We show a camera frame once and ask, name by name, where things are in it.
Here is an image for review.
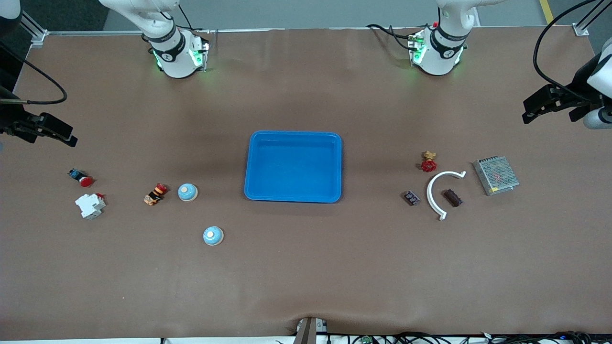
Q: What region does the blue plastic tray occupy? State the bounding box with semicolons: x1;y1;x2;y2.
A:
244;130;343;204

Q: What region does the red push button blue base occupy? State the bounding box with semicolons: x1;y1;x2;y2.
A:
68;168;94;188

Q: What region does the white circuit breaker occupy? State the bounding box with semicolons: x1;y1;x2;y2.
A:
75;193;107;220

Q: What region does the metal mesh power supply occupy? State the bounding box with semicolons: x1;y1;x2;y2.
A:
472;156;520;196

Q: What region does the orange emergency stop button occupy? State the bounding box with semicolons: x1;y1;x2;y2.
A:
143;183;169;206

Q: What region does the white curved plastic piece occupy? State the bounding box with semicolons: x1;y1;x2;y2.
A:
426;171;467;221

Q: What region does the brown table cover mat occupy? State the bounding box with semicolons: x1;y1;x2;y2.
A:
0;26;612;341

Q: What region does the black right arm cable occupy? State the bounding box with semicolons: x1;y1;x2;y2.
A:
0;41;68;105

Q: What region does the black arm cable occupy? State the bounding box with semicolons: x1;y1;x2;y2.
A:
533;0;601;103
0;41;68;105

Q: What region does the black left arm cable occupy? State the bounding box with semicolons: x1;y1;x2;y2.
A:
533;0;601;103

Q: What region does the aluminium frame profile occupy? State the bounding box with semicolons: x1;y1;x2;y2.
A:
19;11;49;48
573;0;612;37

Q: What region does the black base cable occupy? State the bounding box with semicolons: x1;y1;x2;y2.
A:
175;2;211;34
367;24;416;51

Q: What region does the grey metal mount bracket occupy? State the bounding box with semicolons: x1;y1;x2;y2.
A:
293;317;328;344

